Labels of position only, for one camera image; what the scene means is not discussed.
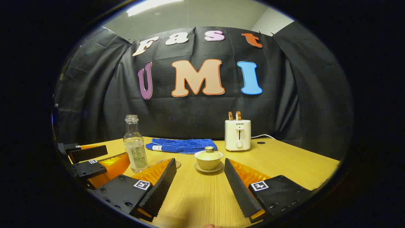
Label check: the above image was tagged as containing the clear glass water bottle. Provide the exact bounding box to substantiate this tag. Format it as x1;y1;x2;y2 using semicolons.
123;115;149;174

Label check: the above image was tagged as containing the cream toaster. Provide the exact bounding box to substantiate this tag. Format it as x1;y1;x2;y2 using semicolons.
225;119;252;152

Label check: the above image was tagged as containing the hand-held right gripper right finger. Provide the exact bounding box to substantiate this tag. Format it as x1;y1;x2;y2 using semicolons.
224;158;314;223

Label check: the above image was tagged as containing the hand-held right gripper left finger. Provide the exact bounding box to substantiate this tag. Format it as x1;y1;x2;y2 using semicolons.
92;158;178;222

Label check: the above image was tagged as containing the blue towel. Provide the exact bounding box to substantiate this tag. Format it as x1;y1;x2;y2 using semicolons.
146;138;218;155

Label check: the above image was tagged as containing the black backdrop cloth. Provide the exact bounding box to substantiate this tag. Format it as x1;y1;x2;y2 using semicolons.
52;21;353;162

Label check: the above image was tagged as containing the round cork coaster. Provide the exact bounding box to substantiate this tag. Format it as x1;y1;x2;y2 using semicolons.
154;159;182;169

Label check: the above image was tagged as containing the cream teacup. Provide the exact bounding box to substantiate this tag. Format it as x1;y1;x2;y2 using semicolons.
194;151;223;170

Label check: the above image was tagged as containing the cream saucer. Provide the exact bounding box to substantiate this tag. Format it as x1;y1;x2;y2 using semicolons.
194;161;224;173

